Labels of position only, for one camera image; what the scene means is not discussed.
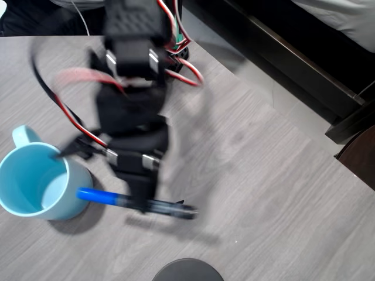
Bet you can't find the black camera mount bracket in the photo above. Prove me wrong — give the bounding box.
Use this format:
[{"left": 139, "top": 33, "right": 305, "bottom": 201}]
[{"left": 54, "top": 133, "right": 109, "bottom": 160}]

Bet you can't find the blue Crayola marker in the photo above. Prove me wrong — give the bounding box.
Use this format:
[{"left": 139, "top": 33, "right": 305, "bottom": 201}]
[{"left": 76, "top": 187, "right": 199, "bottom": 221}]

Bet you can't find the light blue mug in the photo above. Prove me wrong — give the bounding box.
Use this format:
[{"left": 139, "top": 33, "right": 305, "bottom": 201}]
[{"left": 0, "top": 125, "right": 94, "bottom": 221}]

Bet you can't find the black round object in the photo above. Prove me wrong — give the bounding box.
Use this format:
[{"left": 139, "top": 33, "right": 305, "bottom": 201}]
[{"left": 151, "top": 258, "right": 225, "bottom": 281}]

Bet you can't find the white mattress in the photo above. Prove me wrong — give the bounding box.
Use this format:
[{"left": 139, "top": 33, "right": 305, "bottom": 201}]
[{"left": 292, "top": 0, "right": 375, "bottom": 54}]

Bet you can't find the dark wooden bed frame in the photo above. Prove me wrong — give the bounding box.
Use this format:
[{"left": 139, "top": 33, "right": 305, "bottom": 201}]
[{"left": 183, "top": 0, "right": 375, "bottom": 145}]

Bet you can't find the thin white cable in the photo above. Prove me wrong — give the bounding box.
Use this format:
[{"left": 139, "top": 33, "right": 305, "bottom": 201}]
[{"left": 71, "top": 0, "right": 90, "bottom": 36}]

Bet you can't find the red white black servo cable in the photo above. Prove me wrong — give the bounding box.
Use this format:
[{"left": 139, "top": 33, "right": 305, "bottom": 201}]
[
  {"left": 157, "top": 0, "right": 205, "bottom": 87},
  {"left": 54, "top": 66, "right": 127, "bottom": 148}
]

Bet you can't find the dark brown round furniture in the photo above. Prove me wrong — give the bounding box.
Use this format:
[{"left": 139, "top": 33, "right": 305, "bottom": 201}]
[{"left": 335, "top": 125, "right": 375, "bottom": 191}]

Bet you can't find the green circuit board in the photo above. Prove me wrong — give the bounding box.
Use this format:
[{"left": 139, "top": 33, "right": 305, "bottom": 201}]
[{"left": 172, "top": 17, "right": 183, "bottom": 51}]

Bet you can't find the thick black cable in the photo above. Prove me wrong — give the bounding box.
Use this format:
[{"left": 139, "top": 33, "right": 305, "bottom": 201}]
[{"left": 30, "top": 43, "right": 103, "bottom": 140}]

